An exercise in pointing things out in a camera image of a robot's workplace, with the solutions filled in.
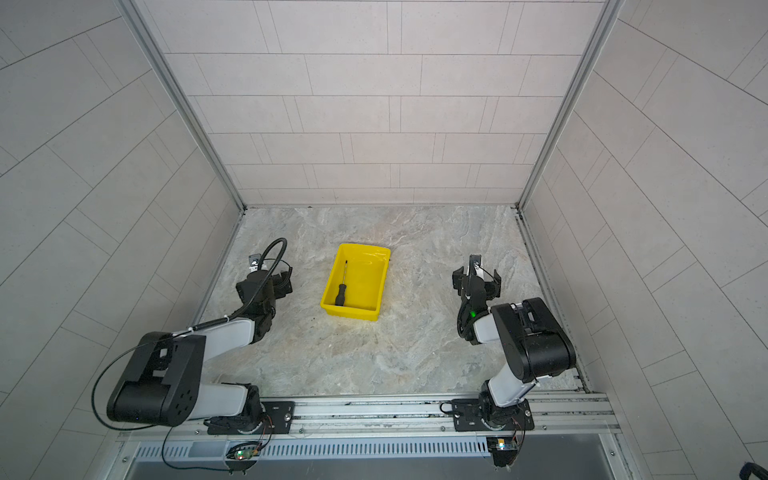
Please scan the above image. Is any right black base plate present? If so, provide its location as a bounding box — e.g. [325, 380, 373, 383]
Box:
[449, 397, 535, 432]

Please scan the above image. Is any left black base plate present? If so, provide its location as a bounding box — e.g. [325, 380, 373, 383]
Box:
[203, 400, 295, 435]

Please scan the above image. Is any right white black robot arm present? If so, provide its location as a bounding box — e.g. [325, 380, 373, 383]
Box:
[452, 255, 576, 431]

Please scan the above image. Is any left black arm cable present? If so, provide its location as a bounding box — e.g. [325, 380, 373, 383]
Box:
[91, 237, 289, 432]

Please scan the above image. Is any left green circuit board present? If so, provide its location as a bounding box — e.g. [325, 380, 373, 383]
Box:
[225, 441, 263, 462]

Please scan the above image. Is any yellow plastic bin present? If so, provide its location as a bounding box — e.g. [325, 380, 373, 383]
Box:
[320, 243, 391, 322]

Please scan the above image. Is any aluminium mounting rail frame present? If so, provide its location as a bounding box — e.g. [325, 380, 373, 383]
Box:
[117, 391, 621, 442]

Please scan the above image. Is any white slotted cable duct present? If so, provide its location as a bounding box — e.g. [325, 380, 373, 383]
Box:
[135, 437, 490, 464]

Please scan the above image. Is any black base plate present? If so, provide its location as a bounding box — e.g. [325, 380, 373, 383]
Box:
[449, 397, 535, 432]
[203, 400, 295, 435]

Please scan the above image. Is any orange black handled screwdriver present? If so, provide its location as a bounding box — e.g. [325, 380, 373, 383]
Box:
[334, 261, 348, 306]

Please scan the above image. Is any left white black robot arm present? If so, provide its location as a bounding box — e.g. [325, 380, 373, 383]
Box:
[106, 255, 293, 435]

